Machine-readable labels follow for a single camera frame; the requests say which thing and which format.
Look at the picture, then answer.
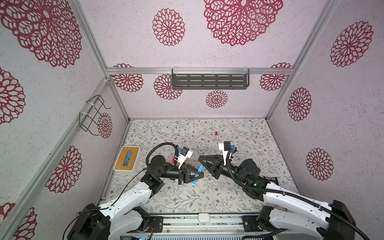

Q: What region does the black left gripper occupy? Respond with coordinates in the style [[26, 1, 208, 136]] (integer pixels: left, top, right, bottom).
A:
[[158, 161, 203, 183]]

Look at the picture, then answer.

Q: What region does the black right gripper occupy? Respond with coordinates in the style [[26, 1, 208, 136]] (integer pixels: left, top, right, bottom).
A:
[[198, 158, 246, 188]]

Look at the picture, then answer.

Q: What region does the white red-tipped marker pen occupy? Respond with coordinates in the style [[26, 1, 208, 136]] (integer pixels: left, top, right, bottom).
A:
[[215, 132, 220, 147]]

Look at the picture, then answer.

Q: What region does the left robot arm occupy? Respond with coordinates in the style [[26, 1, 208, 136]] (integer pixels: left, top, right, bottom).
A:
[[66, 155, 204, 240]]

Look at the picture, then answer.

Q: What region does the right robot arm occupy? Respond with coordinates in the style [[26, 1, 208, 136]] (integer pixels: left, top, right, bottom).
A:
[[199, 155, 356, 240]]

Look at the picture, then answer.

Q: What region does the small white box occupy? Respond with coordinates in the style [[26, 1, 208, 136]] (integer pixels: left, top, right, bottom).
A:
[[198, 213, 211, 224]]

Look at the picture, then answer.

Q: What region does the white wooden-top tissue box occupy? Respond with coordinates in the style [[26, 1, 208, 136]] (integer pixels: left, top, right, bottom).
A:
[[114, 146, 141, 175]]

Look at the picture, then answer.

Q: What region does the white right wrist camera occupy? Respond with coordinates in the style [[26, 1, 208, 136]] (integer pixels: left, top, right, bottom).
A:
[[218, 141, 237, 166]]

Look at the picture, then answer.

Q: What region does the black corrugated left cable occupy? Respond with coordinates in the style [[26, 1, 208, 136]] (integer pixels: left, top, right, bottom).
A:
[[145, 142, 180, 169]]

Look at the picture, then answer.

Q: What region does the black corrugated cable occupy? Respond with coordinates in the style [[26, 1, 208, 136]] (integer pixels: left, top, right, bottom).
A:
[[145, 142, 180, 169], [225, 149, 371, 240]]

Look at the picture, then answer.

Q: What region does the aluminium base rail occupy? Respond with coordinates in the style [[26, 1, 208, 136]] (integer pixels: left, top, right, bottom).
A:
[[119, 212, 271, 240]]

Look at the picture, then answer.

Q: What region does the dark metal wall shelf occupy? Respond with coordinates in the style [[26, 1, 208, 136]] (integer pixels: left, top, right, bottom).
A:
[[171, 69, 250, 90]]

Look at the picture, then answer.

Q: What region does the black wire wall rack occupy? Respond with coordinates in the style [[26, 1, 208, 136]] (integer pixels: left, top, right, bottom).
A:
[[78, 95, 112, 136]]

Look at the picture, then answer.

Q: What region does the black corrugated right cable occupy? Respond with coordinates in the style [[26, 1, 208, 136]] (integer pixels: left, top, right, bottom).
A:
[[225, 149, 371, 240]]

